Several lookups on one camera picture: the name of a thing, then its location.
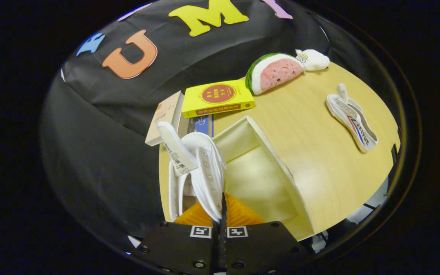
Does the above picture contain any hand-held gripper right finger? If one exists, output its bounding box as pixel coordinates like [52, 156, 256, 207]
[220, 193, 308, 275]

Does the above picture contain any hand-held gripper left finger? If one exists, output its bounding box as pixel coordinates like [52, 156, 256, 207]
[136, 202, 221, 275]

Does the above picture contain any beige cardboard storage box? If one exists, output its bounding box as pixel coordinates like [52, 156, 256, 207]
[159, 116, 315, 242]

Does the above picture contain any white canvas shoe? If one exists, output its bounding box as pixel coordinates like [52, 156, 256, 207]
[157, 121, 226, 223]
[325, 83, 379, 154]

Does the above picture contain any yellow book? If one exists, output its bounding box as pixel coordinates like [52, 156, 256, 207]
[181, 79, 256, 119]

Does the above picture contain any watermelon slice plush toy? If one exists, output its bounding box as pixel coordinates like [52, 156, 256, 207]
[245, 53, 306, 96]

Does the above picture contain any white plush toy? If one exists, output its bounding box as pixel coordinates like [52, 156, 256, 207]
[295, 49, 330, 72]

